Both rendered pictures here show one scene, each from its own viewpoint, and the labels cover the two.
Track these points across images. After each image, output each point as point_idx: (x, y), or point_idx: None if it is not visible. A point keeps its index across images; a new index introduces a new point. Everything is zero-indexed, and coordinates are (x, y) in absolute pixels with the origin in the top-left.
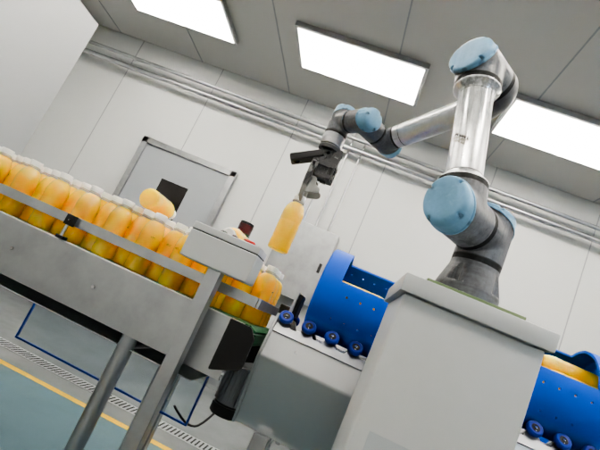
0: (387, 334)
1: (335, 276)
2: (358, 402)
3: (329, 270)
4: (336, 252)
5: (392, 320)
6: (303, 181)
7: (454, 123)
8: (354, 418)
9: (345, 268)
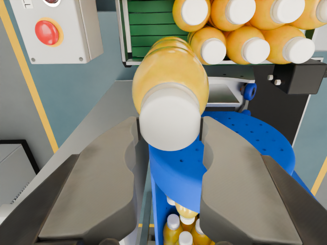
0: (39, 180)
1: (150, 163)
2: (75, 149)
3: (151, 158)
4: (181, 182)
5: (32, 187)
6: (70, 158)
7: None
8: (70, 145)
9: (157, 183)
